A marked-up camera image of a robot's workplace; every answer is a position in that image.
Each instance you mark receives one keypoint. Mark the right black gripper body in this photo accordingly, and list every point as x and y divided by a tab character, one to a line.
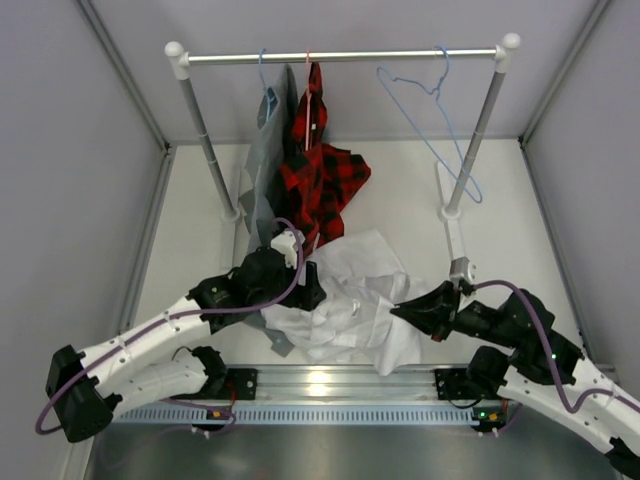
475	319

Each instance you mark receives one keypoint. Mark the grey shirt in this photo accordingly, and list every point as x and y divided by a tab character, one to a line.
266	154

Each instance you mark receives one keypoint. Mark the silver white clothes rack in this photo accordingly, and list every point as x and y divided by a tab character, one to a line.
451	190

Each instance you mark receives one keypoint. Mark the slotted grey cable duct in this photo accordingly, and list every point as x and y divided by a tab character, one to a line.
352	415

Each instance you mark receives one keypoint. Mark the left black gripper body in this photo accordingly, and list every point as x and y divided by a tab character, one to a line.
282	286

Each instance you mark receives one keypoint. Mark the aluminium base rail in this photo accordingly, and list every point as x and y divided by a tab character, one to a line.
303	384

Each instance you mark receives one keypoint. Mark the white shirt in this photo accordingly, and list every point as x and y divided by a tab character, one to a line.
363	280

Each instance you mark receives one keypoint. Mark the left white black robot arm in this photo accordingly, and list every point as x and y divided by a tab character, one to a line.
165	356

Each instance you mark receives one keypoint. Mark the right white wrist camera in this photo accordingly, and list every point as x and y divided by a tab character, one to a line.
462	275

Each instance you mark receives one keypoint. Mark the empty blue wire hanger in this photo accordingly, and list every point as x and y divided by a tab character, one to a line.
421	105

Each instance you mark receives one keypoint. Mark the blue hanger with grey shirt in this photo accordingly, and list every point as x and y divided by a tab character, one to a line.
269	97

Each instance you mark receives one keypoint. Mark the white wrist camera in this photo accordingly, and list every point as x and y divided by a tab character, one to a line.
462	275
288	244

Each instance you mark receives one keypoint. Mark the pink hanger with plaid shirt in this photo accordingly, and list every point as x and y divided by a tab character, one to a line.
308	96

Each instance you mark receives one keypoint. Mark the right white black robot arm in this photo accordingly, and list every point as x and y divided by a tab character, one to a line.
526	360

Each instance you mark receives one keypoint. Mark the red black plaid shirt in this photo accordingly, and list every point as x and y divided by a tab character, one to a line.
319	183

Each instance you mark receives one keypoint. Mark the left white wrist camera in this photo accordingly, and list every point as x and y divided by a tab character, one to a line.
288	244

